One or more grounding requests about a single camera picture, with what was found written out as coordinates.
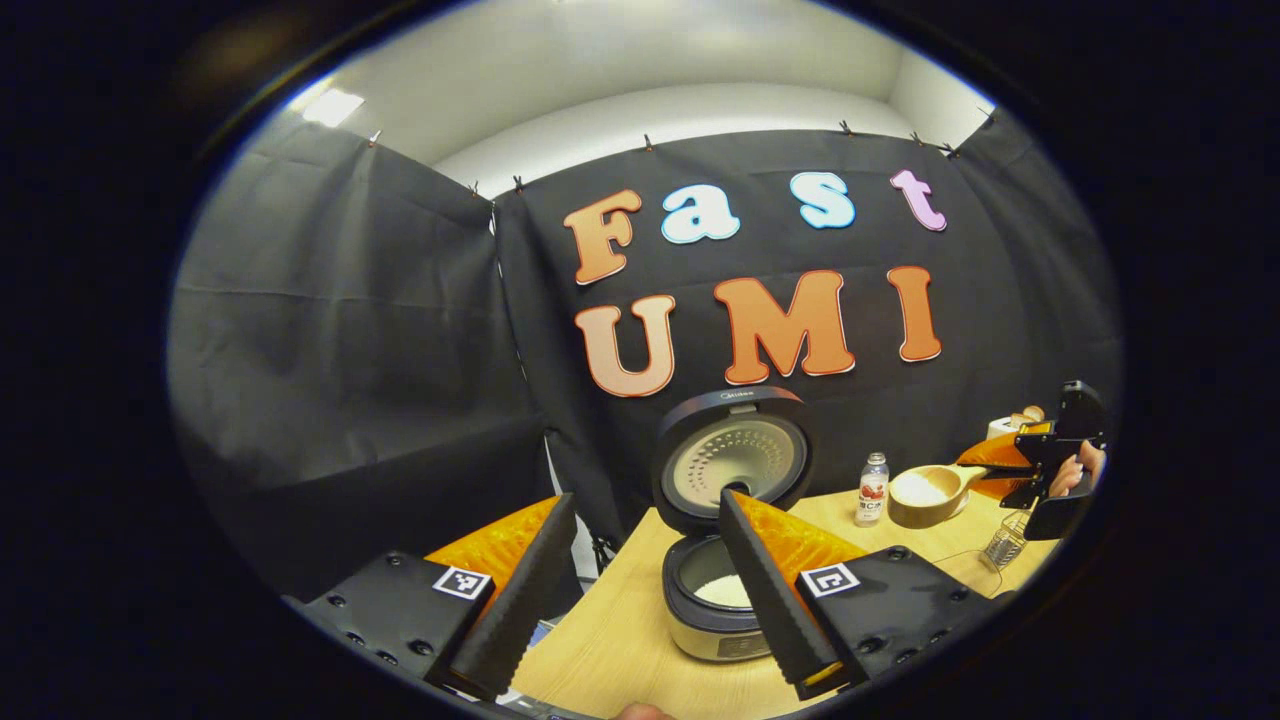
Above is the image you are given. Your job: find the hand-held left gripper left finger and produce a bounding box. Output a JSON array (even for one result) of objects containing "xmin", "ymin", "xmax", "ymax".
[{"xmin": 283, "ymin": 493, "xmax": 579, "ymax": 701}]

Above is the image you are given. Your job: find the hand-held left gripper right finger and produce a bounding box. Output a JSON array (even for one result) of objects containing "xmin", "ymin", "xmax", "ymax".
[{"xmin": 718, "ymin": 488, "xmax": 1011, "ymax": 701}]

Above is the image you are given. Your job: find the wooden spoon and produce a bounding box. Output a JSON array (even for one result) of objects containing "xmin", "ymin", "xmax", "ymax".
[{"xmin": 888, "ymin": 463, "xmax": 1036, "ymax": 530}]

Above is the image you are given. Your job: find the metal wire chopstick holder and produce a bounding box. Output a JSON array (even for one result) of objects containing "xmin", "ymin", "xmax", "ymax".
[{"xmin": 980, "ymin": 508, "xmax": 1031, "ymax": 573}]

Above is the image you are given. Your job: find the dark grey rice cooker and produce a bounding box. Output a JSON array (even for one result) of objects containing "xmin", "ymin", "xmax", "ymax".
[{"xmin": 652, "ymin": 385, "xmax": 813, "ymax": 663}]

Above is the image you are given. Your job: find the clear drink bottle red label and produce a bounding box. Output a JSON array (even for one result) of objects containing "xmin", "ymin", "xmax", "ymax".
[{"xmin": 855, "ymin": 452, "xmax": 891, "ymax": 528}]

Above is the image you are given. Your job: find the black backdrop cloth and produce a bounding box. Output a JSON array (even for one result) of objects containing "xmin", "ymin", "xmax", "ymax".
[{"xmin": 168, "ymin": 105, "xmax": 1123, "ymax": 611}]

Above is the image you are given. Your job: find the row of black cloth clips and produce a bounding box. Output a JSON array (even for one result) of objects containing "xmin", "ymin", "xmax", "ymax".
[{"xmin": 366, "ymin": 108, "xmax": 999, "ymax": 196}]

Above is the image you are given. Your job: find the long ceiling light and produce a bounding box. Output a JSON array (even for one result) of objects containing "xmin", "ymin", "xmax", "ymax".
[{"xmin": 300, "ymin": 88, "xmax": 366, "ymax": 129}]

